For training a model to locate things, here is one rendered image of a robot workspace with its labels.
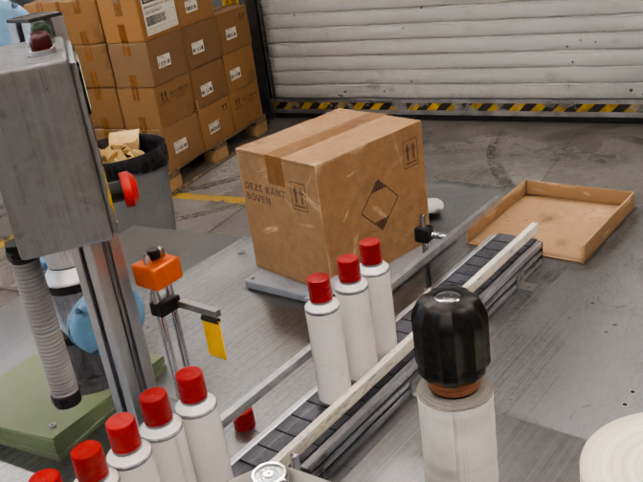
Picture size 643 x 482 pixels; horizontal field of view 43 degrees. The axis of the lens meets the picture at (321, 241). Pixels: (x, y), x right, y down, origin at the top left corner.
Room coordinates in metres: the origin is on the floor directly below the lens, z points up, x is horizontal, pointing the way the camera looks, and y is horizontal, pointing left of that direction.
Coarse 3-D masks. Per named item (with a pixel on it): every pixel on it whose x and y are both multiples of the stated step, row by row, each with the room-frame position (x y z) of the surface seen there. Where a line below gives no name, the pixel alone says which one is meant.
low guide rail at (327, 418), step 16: (528, 240) 1.45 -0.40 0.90; (496, 256) 1.37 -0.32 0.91; (480, 272) 1.31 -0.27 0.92; (400, 352) 1.10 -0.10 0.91; (384, 368) 1.06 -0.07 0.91; (368, 384) 1.03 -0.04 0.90; (352, 400) 1.00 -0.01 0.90; (320, 416) 0.95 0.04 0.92; (336, 416) 0.96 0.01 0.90; (304, 432) 0.92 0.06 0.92; (320, 432) 0.94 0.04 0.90; (288, 448) 0.89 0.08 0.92; (304, 448) 0.91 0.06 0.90; (288, 464) 0.88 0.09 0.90
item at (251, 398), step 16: (480, 208) 1.49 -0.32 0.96; (464, 224) 1.43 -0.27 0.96; (448, 240) 1.37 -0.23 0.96; (432, 256) 1.33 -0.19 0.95; (400, 272) 1.27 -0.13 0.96; (304, 352) 1.05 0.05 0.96; (288, 368) 1.02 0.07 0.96; (272, 384) 0.99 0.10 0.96; (240, 400) 0.95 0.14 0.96; (256, 400) 0.96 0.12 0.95; (224, 416) 0.92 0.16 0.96
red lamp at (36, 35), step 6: (30, 36) 0.83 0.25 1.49; (36, 36) 0.82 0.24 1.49; (42, 36) 0.82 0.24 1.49; (48, 36) 0.83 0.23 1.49; (30, 42) 0.82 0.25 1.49; (36, 42) 0.82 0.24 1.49; (42, 42) 0.82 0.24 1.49; (48, 42) 0.83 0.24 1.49; (30, 48) 0.83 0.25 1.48; (36, 48) 0.82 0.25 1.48; (42, 48) 0.82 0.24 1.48; (48, 48) 0.82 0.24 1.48; (54, 48) 0.83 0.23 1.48; (30, 54) 0.82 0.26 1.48; (36, 54) 0.82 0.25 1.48; (42, 54) 0.82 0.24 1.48; (48, 54) 0.82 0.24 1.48
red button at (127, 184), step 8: (120, 176) 0.82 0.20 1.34; (128, 176) 0.82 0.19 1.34; (112, 184) 0.82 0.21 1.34; (120, 184) 0.82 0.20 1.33; (128, 184) 0.81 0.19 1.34; (136, 184) 0.82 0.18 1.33; (112, 192) 0.82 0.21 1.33; (120, 192) 0.82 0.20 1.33; (128, 192) 0.81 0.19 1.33; (136, 192) 0.82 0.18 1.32; (112, 200) 0.82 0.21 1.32; (120, 200) 0.82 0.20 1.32; (128, 200) 0.81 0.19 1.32; (136, 200) 0.82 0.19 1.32
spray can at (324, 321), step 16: (320, 288) 1.03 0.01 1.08; (320, 304) 1.03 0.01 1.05; (336, 304) 1.03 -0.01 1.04; (320, 320) 1.02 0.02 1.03; (336, 320) 1.02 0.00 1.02; (320, 336) 1.02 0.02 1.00; (336, 336) 1.02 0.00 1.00; (320, 352) 1.02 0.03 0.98; (336, 352) 1.02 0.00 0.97; (320, 368) 1.02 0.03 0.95; (336, 368) 1.02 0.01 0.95; (320, 384) 1.03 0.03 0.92; (336, 384) 1.02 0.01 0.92; (320, 400) 1.03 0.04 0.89; (336, 400) 1.02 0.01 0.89
